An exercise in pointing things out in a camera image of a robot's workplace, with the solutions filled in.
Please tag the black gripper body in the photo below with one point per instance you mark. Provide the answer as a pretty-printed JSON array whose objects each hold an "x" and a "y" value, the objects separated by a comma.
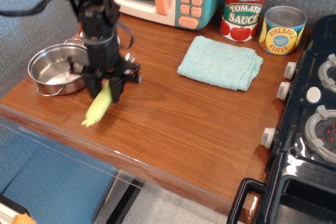
[{"x": 103, "y": 59}]

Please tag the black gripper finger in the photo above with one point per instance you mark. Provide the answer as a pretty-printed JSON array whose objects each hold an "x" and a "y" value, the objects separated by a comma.
[
  {"x": 93, "y": 83},
  {"x": 116, "y": 86}
]

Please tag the spoon with yellow-green handle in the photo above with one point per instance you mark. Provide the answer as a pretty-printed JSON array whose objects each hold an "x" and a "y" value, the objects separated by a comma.
[{"x": 99, "y": 106}]

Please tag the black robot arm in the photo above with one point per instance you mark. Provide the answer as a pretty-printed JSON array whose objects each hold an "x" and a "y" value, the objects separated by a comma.
[{"x": 99, "y": 20}]

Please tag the plush mushroom toy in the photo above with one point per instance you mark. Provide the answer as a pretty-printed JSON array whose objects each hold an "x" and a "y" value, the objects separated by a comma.
[{"x": 80, "y": 30}]

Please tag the small steel pot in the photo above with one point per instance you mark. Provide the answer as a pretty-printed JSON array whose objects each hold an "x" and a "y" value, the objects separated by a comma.
[{"x": 57, "y": 69}]

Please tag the light blue folded cloth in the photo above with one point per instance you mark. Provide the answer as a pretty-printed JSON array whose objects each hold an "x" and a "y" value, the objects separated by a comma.
[{"x": 220, "y": 64}]

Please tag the tomato sauce can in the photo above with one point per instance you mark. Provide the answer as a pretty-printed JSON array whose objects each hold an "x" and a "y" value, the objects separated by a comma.
[{"x": 240, "y": 19}]

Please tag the white stove knob front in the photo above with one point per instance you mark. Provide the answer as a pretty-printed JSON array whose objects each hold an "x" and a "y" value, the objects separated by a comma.
[{"x": 267, "y": 137}]

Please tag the white stove knob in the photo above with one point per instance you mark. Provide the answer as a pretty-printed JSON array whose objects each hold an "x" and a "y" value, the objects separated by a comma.
[
  {"x": 267, "y": 137},
  {"x": 283, "y": 90},
  {"x": 289, "y": 70}
]

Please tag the white stove knob middle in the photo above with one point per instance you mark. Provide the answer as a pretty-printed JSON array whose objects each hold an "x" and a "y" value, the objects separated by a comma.
[{"x": 283, "y": 90}]

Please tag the white stove knob rear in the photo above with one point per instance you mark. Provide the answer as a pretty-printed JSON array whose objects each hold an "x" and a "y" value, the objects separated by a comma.
[{"x": 289, "y": 70}]

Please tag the pineapple slices can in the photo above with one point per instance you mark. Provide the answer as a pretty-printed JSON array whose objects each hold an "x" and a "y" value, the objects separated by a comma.
[{"x": 282, "y": 29}]

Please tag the black toy stove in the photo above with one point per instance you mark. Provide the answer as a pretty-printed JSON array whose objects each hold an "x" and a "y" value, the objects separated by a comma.
[{"x": 300, "y": 171}]

